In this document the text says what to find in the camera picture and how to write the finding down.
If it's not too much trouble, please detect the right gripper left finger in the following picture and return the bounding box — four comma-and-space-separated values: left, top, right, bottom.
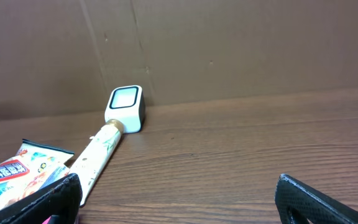
0, 174, 82, 224

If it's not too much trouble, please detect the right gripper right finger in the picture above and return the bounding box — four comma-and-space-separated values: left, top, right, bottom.
274, 174, 358, 224

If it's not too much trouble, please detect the white tube gold cap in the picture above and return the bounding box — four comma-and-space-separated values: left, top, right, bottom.
70, 119, 124, 207

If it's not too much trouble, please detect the yellow snack chip bag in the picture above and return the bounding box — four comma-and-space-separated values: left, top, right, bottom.
0, 139, 75, 210

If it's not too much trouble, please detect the red purple Carefree pack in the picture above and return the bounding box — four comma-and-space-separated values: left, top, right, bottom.
42, 215, 79, 224

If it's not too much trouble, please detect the white barcode scanner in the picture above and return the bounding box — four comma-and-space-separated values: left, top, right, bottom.
104, 85, 145, 134

